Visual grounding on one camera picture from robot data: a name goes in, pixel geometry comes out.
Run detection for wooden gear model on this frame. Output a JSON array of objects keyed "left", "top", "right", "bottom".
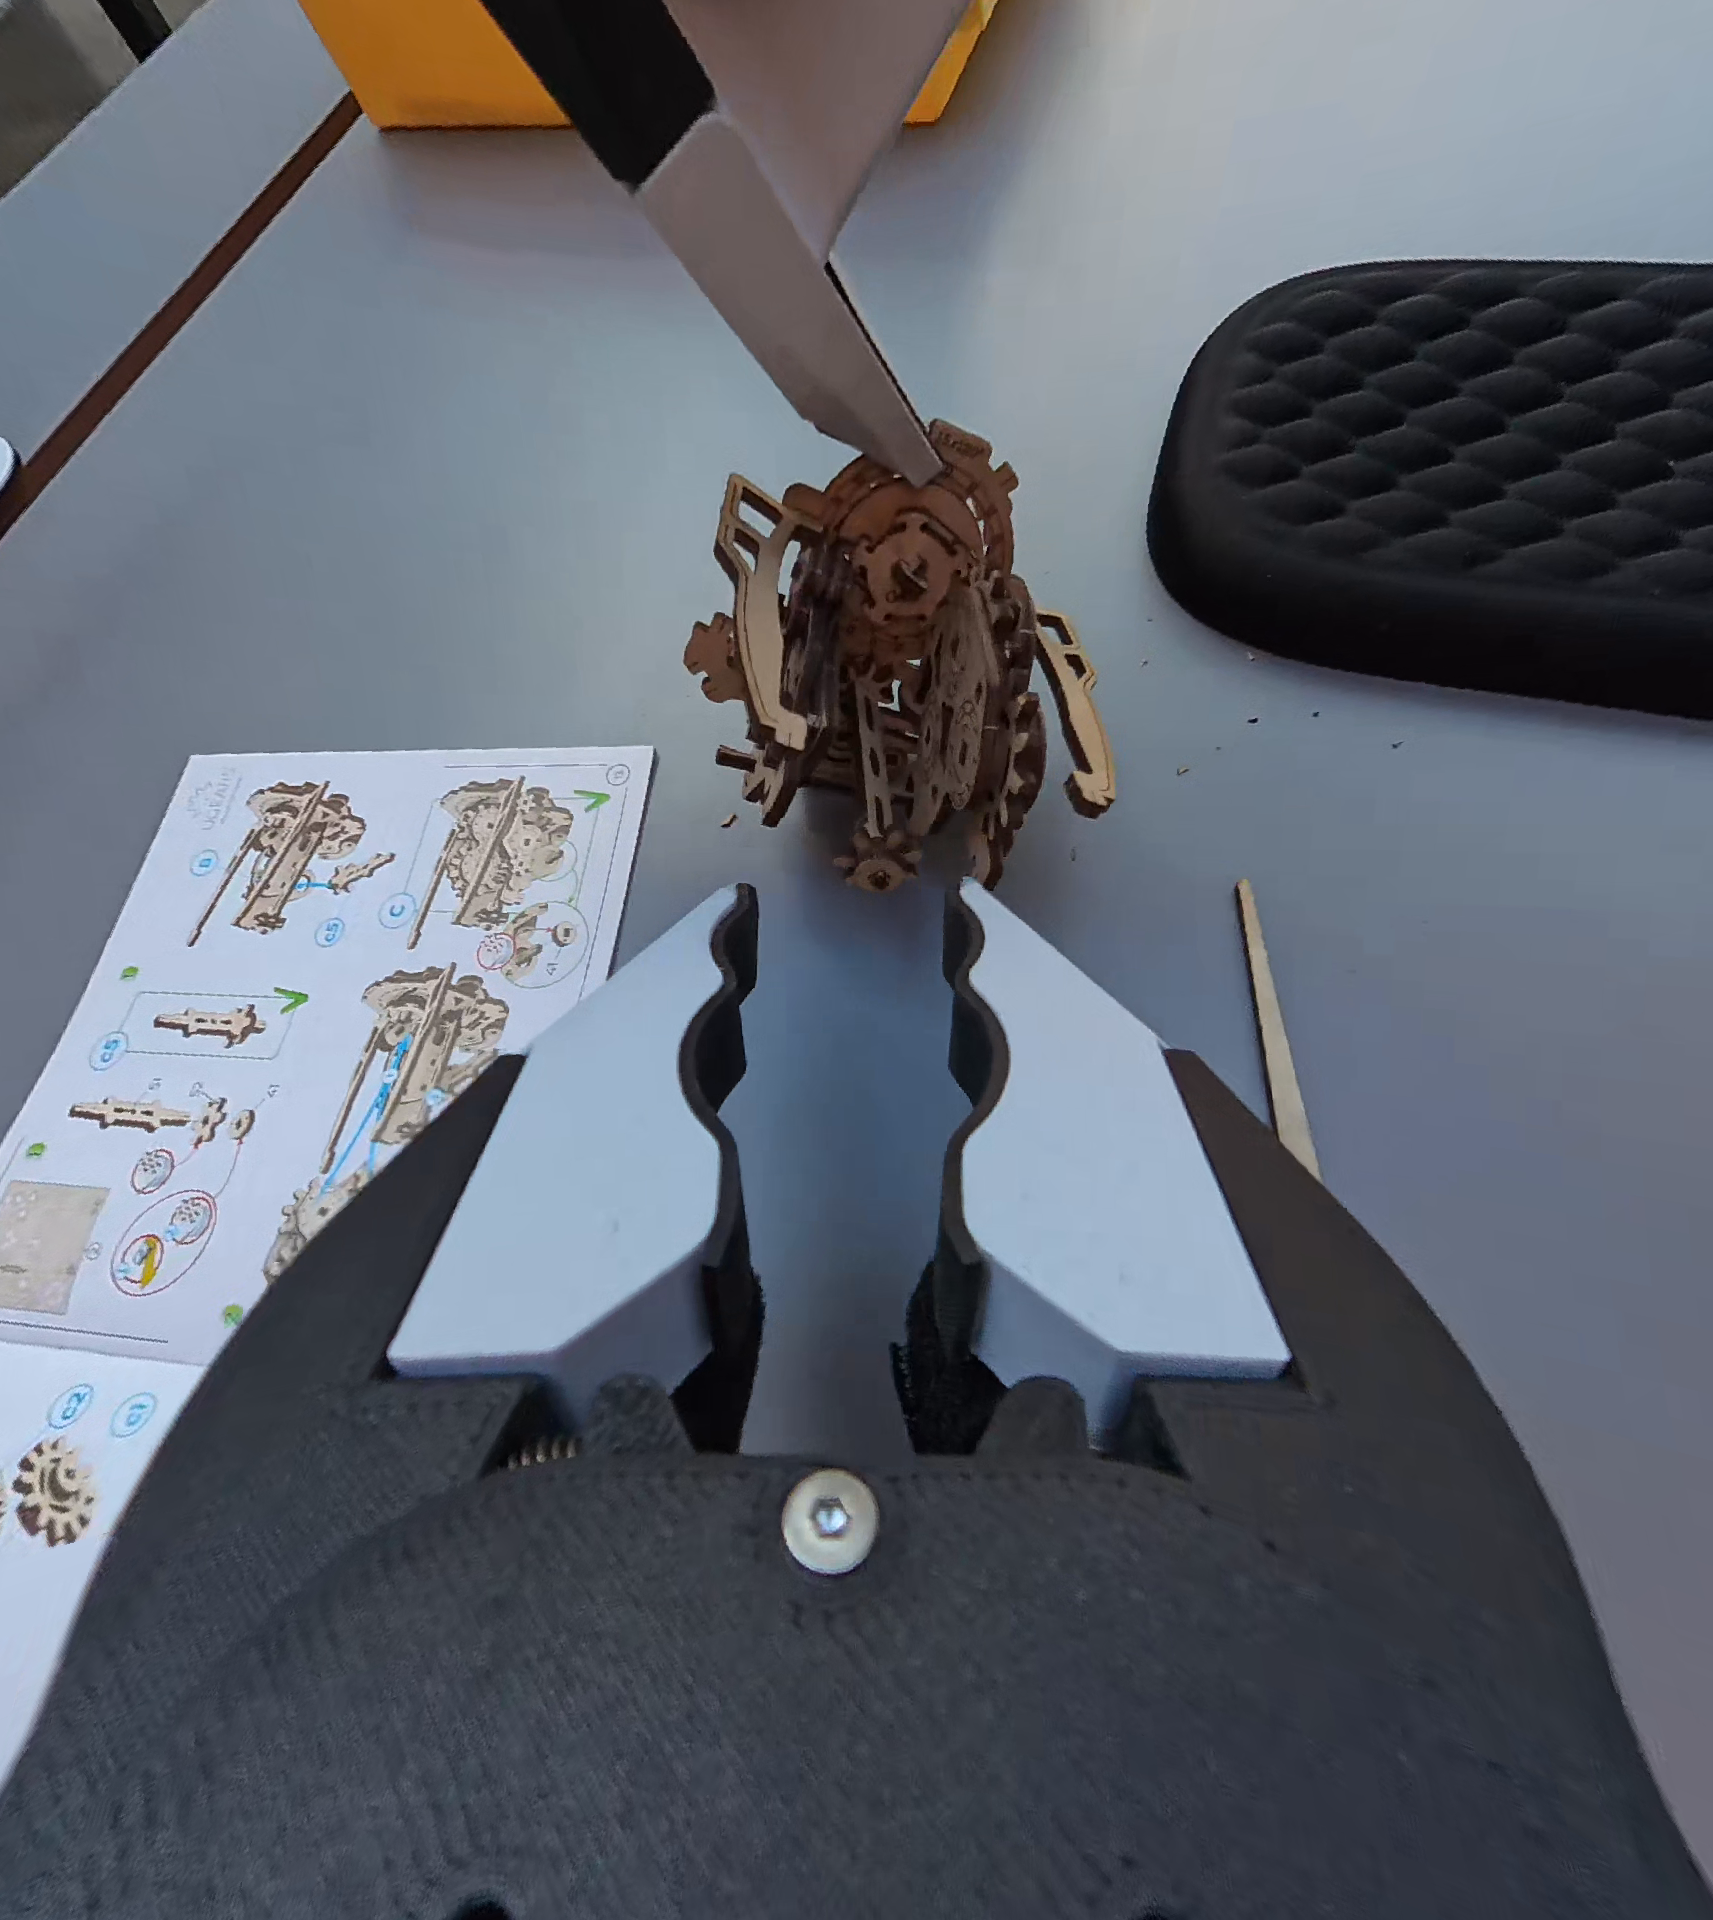
[{"left": 683, "top": 420, "right": 1117, "bottom": 899}]

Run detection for yellow box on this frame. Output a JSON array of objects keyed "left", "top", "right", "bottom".
[{"left": 292, "top": 0, "right": 979, "bottom": 133}]

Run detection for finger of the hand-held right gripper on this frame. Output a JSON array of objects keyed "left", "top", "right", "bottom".
[
  {"left": 478, "top": 0, "right": 942, "bottom": 487},
  {"left": 672, "top": 0, "right": 996, "bottom": 271}
]

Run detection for black honeycomb cushion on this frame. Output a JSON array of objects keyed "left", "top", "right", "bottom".
[{"left": 1145, "top": 259, "right": 1713, "bottom": 733}]

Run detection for thin wooden stick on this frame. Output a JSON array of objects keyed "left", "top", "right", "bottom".
[{"left": 1234, "top": 879, "right": 1322, "bottom": 1180}]

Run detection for assembly instruction booklet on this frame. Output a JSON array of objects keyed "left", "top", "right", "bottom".
[{"left": 0, "top": 744, "right": 659, "bottom": 1915}]

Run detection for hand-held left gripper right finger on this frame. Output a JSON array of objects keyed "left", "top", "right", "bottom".
[{"left": 928, "top": 879, "right": 1296, "bottom": 1391}]

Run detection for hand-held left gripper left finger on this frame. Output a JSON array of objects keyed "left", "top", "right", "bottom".
[{"left": 387, "top": 883, "right": 768, "bottom": 1391}]

